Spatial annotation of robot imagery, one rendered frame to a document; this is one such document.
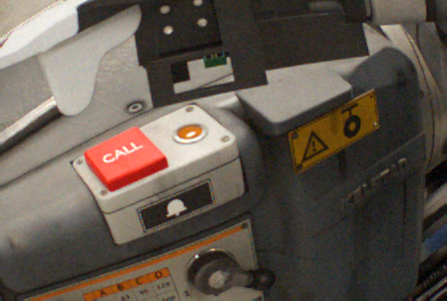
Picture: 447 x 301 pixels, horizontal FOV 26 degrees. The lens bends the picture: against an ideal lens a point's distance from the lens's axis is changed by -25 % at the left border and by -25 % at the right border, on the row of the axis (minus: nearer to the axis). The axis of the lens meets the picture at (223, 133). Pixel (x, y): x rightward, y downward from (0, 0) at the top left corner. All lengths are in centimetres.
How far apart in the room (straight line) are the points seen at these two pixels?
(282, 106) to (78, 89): 53
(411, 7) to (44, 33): 20
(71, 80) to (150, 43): 6
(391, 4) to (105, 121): 57
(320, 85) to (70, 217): 27
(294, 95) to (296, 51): 48
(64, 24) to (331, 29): 15
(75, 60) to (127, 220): 48
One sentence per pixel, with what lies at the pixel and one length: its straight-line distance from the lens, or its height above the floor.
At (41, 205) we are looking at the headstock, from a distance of 98.
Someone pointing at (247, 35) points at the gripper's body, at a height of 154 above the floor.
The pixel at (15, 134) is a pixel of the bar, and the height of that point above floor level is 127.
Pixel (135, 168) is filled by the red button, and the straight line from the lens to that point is 98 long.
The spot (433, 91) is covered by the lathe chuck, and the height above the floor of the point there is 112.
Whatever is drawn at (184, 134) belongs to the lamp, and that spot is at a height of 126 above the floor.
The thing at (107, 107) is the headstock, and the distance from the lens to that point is 109.
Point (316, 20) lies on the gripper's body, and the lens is 56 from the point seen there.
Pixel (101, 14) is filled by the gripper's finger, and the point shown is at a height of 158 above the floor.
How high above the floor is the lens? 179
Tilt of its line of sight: 32 degrees down
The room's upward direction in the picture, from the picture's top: 11 degrees counter-clockwise
